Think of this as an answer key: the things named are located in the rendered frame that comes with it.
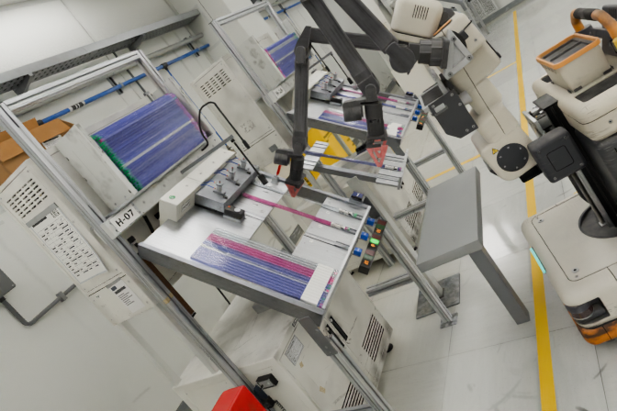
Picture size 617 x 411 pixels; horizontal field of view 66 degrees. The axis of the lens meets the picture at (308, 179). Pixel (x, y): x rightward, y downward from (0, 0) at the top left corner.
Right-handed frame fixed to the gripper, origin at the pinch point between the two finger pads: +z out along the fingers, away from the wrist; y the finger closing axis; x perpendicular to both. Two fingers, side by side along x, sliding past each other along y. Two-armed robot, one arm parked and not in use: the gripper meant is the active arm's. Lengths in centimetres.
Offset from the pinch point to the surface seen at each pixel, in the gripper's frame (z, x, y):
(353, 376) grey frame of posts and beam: 20, 48, 64
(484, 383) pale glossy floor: 40, 96, 30
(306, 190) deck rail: 1.3, 3.1, -8.2
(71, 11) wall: -8, -255, -151
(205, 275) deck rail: 2, -10, 60
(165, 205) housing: -7, -38, 41
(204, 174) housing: -8.4, -35.7, 16.2
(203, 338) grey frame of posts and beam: 31, -10, 63
